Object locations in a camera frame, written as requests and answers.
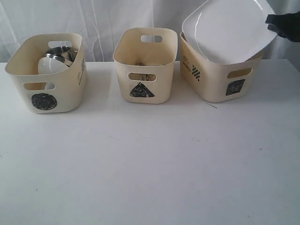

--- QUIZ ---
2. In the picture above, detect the white ceramic cup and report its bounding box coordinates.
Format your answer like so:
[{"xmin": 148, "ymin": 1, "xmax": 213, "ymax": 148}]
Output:
[{"xmin": 38, "ymin": 57, "xmax": 68, "ymax": 75}]

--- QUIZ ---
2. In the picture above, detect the wooden chopstick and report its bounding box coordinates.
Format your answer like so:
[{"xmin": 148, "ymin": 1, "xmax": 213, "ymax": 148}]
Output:
[{"xmin": 128, "ymin": 73, "xmax": 157, "ymax": 82}]

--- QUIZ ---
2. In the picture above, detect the steel mug with solid handle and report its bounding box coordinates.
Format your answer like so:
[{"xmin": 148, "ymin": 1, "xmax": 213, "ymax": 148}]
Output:
[{"xmin": 46, "ymin": 46, "xmax": 71, "ymax": 60}]

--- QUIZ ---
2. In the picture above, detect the cream bin with square mark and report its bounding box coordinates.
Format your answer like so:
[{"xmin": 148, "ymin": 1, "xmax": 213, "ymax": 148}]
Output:
[{"xmin": 180, "ymin": 32, "xmax": 263, "ymax": 103}]

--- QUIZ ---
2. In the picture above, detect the steel mug with wire handle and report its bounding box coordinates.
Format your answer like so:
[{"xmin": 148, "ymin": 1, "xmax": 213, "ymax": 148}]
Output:
[{"xmin": 46, "ymin": 49, "xmax": 78, "ymax": 67}]

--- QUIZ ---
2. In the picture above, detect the white square plate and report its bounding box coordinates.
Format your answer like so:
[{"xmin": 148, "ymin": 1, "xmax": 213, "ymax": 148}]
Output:
[{"xmin": 182, "ymin": 0, "xmax": 277, "ymax": 65}]

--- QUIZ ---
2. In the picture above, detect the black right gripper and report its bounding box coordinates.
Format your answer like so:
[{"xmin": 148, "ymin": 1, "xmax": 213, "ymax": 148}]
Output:
[{"xmin": 265, "ymin": 12, "xmax": 300, "ymax": 43}]

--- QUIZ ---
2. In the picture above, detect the cream bin with circle mark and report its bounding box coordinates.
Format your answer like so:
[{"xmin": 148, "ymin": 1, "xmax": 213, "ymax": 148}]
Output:
[{"xmin": 5, "ymin": 33, "xmax": 87, "ymax": 113}]

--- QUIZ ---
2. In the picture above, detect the cream bin with triangle mark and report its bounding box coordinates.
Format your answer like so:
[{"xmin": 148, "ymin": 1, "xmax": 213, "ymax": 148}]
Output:
[{"xmin": 113, "ymin": 28, "xmax": 178, "ymax": 104}]

